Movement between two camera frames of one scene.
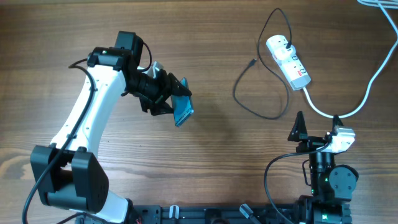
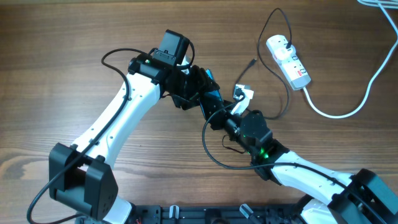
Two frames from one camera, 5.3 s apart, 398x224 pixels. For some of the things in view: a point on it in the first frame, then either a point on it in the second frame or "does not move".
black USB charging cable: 266,66 does not move
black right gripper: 299,133 -> 218,121
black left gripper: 168,84 -> 202,81
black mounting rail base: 286,213 does not move
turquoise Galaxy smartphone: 181,104 -> 211,101
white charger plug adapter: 283,53 does not move
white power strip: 293,68 does not move
